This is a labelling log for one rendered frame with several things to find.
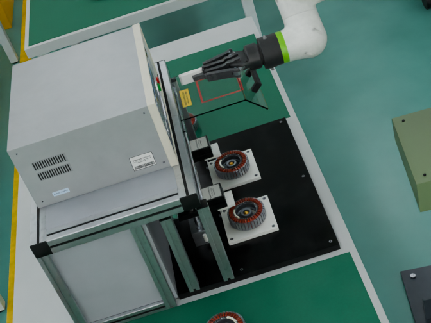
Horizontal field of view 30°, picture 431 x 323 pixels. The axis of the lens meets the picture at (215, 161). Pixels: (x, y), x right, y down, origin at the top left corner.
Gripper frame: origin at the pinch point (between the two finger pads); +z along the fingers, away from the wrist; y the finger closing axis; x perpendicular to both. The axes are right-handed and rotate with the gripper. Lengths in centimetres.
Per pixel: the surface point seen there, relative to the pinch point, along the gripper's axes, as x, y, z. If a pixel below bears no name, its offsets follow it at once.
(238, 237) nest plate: -40.1, -26.8, 1.5
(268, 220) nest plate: -40.1, -24.0, -8.3
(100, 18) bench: -43, 142, 35
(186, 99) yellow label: -11.7, 7.3, 3.8
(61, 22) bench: -43, 152, 54
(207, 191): -26.2, -19.7, 5.8
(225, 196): -30.2, -19.3, 1.4
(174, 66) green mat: -43, 81, 7
